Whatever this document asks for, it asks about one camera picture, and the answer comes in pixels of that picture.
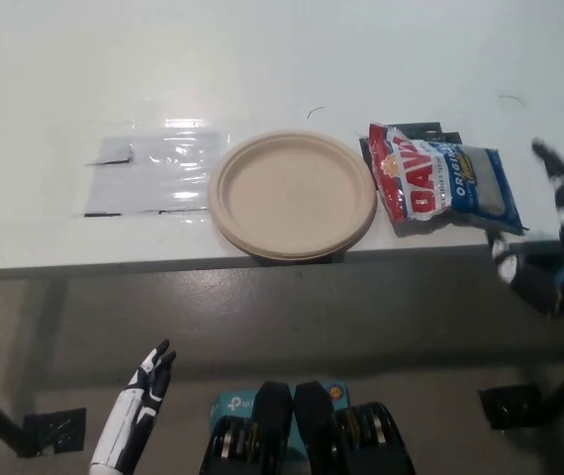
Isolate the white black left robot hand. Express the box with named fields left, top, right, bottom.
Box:
left=88, top=338, right=178, bottom=475

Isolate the red blue sunflower seed bag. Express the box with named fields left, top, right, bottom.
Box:
left=366, top=122, right=530, bottom=238

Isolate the beige paper plate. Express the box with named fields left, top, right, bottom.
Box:
left=207, top=127, right=379, bottom=259

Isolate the black floor tape patch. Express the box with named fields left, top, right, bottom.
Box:
left=22, top=407, right=88, bottom=457
left=478, top=383, right=543, bottom=430

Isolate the teal cardboard box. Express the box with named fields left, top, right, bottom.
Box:
left=210, top=379, right=351, bottom=449

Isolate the clear plastic sheet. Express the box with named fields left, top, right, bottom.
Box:
left=82, top=131, right=222, bottom=218

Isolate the clear plastic tape film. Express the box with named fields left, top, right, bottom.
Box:
left=0, top=96, right=234, bottom=251

